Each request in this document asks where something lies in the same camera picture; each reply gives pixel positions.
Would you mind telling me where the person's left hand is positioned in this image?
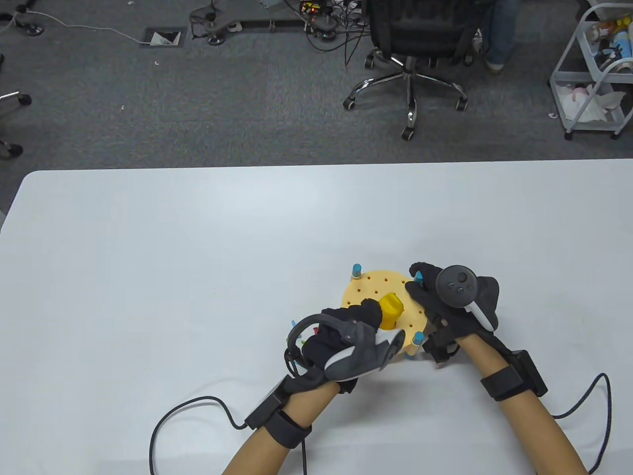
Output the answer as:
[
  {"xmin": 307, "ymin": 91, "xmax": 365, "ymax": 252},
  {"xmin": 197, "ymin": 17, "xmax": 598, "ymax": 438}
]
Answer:
[{"xmin": 292, "ymin": 298, "xmax": 383, "ymax": 395}]

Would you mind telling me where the person's right hand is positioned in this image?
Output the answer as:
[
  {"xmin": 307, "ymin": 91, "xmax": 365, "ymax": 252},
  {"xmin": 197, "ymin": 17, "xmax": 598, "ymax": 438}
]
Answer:
[{"xmin": 406, "ymin": 261, "xmax": 500, "ymax": 358}]

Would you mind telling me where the yellow toy hammer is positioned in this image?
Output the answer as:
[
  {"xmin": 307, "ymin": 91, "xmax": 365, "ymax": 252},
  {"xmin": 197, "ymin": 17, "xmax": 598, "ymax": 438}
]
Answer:
[{"xmin": 378, "ymin": 293, "xmax": 405, "ymax": 331}]

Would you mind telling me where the yellow round tap bench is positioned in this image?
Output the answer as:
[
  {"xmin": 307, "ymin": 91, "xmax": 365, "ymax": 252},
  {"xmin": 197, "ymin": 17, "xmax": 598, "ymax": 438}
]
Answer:
[{"xmin": 341, "ymin": 264, "xmax": 430, "ymax": 362}]

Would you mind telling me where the person's right forearm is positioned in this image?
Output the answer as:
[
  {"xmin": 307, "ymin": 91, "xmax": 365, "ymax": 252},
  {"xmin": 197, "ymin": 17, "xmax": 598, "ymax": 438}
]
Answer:
[{"xmin": 455, "ymin": 332, "xmax": 587, "ymax": 475}]

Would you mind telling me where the person's left forearm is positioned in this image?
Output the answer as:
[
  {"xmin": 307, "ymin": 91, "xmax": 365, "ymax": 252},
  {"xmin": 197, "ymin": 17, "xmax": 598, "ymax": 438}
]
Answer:
[{"xmin": 223, "ymin": 381, "xmax": 342, "ymax": 475}]

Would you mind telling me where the colourful toy figure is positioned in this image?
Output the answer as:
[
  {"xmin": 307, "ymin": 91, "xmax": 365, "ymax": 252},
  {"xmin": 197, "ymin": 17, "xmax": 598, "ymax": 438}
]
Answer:
[{"xmin": 586, "ymin": 22, "xmax": 614, "ymax": 44}]

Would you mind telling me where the grey right hand controller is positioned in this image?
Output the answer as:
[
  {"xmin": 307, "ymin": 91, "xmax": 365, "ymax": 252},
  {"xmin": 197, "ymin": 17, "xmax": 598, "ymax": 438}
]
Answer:
[{"xmin": 435, "ymin": 266, "xmax": 495, "ymax": 331}]

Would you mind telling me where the grey hand controller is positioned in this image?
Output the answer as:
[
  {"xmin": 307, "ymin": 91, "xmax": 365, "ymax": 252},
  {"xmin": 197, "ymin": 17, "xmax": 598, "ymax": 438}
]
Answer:
[
  {"xmin": 285, "ymin": 313, "xmax": 406, "ymax": 382},
  {"xmin": 435, "ymin": 266, "xmax": 495, "ymax": 331}
]

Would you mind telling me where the grey left hand controller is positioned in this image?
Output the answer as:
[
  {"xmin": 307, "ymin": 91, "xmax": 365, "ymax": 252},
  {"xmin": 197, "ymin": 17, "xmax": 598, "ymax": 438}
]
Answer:
[{"xmin": 285, "ymin": 313, "xmax": 406, "ymax": 382}]

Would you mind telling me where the black office chair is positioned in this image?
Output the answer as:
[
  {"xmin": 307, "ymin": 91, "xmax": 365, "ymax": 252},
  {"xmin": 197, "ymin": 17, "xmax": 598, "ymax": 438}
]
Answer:
[{"xmin": 343, "ymin": 0, "xmax": 497, "ymax": 142}]

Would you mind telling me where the white utility cart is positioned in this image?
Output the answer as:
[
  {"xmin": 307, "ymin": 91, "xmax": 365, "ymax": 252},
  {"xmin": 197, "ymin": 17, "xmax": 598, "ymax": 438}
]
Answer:
[{"xmin": 548, "ymin": 2, "xmax": 633, "ymax": 142}]

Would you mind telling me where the black desk base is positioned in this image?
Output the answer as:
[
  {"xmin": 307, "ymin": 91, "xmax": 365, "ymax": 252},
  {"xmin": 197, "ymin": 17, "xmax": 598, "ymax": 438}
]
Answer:
[{"xmin": 205, "ymin": 19, "xmax": 310, "ymax": 46}]

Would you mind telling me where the grey floor socket box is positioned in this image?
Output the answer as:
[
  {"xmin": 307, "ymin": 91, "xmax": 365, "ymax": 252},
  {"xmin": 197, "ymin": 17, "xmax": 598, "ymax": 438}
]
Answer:
[{"xmin": 141, "ymin": 27, "xmax": 186, "ymax": 48}]

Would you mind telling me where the chrome chair base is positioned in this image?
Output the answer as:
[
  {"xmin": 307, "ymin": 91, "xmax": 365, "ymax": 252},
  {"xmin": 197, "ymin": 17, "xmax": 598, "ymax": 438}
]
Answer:
[{"xmin": 0, "ymin": 53, "xmax": 33, "ymax": 160}]

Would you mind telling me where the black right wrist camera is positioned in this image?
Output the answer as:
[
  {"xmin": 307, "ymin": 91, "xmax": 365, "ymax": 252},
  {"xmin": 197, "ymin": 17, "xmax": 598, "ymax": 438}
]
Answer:
[{"xmin": 423, "ymin": 327, "xmax": 461, "ymax": 368}]

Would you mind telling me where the black right wrist strap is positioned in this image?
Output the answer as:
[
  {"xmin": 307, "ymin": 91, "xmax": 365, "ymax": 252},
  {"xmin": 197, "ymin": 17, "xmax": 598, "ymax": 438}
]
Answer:
[{"xmin": 480, "ymin": 349, "xmax": 548, "ymax": 402}]

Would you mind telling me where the black wrist strap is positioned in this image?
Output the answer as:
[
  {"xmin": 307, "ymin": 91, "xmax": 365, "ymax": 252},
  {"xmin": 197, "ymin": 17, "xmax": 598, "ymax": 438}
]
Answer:
[
  {"xmin": 480, "ymin": 349, "xmax": 548, "ymax": 402},
  {"xmin": 245, "ymin": 381, "xmax": 313, "ymax": 450}
]

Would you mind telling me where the black left wrist strap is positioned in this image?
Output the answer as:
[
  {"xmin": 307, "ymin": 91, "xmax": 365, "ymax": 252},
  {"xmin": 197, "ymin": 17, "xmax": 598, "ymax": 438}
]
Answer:
[{"xmin": 245, "ymin": 381, "xmax": 313, "ymax": 450}]

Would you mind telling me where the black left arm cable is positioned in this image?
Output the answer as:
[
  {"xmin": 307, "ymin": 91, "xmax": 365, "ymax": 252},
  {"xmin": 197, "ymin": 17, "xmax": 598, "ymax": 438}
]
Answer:
[{"xmin": 149, "ymin": 396, "xmax": 307, "ymax": 475}]

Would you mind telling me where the dark right arm cable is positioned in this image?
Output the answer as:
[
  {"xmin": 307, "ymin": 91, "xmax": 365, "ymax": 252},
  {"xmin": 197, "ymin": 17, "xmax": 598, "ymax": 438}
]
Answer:
[{"xmin": 553, "ymin": 372, "xmax": 611, "ymax": 475}]

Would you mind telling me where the tangle of black cables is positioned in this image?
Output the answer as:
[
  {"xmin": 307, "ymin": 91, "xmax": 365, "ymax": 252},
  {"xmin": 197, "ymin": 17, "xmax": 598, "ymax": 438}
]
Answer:
[{"xmin": 189, "ymin": 0, "xmax": 515, "ymax": 67}]

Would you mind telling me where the white floor cable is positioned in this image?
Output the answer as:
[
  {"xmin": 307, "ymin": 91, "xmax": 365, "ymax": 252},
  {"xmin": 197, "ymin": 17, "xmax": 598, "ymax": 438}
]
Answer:
[{"xmin": 0, "ymin": 7, "xmax": 149, "ymax": 45}]

